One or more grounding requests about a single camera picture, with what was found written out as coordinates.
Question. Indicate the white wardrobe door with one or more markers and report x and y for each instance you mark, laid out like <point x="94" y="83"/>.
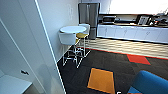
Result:
<point x="36" y="33"/>

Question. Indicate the round white table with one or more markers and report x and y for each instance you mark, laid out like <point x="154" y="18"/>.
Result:
<point x="72" y="29"/>

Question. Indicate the grey steel fridge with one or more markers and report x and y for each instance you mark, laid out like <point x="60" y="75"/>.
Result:
<point x="89" y="15"/>

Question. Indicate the black microwave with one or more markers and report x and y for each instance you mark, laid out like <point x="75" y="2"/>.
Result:
<point x="108" y="19"/>

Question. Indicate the white kitchen counter cabinets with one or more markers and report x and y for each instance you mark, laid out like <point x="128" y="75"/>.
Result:
<point x="133" y="32"/>

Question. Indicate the silver framed countertop appliance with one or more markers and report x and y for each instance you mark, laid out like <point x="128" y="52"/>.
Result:
<point x="143" y="19"/>

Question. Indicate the white inner shelf unit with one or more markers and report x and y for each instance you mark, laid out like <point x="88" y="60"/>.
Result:
<point x="13" y="85"/>

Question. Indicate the white wall cabinet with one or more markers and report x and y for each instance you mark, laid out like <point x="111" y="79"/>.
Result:
<point x="105" y="6"/>

